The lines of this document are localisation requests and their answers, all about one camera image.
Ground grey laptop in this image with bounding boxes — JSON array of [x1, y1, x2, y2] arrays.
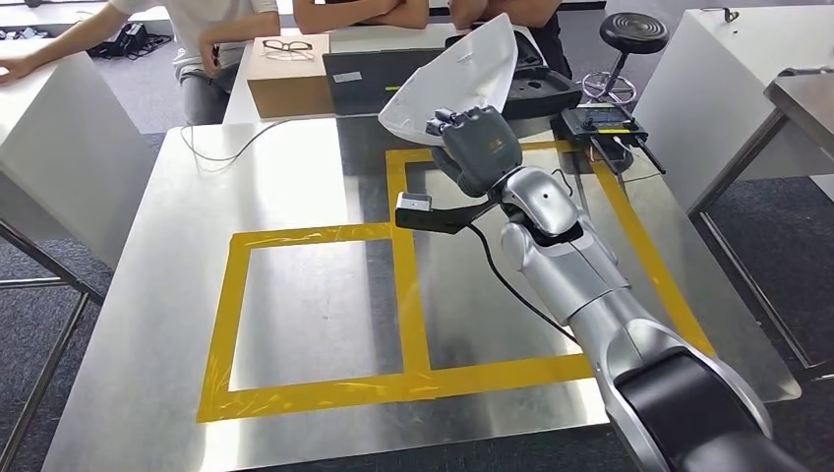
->
[[322, 46, 452, 119]]

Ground stainless steel workbench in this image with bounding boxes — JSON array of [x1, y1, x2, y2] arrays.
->
[[39, 113, 803, 472]]

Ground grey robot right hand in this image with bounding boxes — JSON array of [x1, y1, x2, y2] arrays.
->
[[426, 103, 524, 199]]

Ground white panel table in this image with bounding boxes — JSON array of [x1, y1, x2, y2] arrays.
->
[[632, 5, 834, 213], [0, 38, 157, 269]]

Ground black rimmed glasses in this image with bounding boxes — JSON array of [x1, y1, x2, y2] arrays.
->
[[262, 38, 316, 62]]

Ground thin white cable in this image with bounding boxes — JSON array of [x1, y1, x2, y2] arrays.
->
[[180, 117, 294, 164]]

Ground black round stool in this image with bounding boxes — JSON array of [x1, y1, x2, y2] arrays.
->
[[581, 11, 671, 107]]

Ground white pointed plastic part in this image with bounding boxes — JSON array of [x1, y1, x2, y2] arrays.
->
[[378, 13, 519, 146]]

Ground person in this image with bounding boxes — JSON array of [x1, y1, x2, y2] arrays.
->
[[0, 0, 281, 126], [449, 0, 574, 81], [293, 0, 432, 35]]

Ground brown cardboard box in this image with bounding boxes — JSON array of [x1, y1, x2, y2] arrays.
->
[[246, 33, 336, 121]]

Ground black battery chargers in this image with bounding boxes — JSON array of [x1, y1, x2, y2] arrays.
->
[[88, 23, 174, 61]]

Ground long white table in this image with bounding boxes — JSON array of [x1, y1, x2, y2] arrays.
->
[[0, 0, 174, 37]]

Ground black remote controller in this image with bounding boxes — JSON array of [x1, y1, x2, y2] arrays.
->
[[552, 103, 667, 177]]

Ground black camera cable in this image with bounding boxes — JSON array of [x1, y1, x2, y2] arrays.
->
[[467, 221, 581, 346]]

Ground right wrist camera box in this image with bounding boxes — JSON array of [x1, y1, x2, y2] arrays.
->
[[394, 192, 503, 236]]

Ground black foam-lined case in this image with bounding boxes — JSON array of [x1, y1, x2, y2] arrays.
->
[[446, 29, 583, 122]]

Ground stainless steel table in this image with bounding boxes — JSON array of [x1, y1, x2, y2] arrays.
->
[[686, 65, 834, 383], [0, 217, 105, 472]]

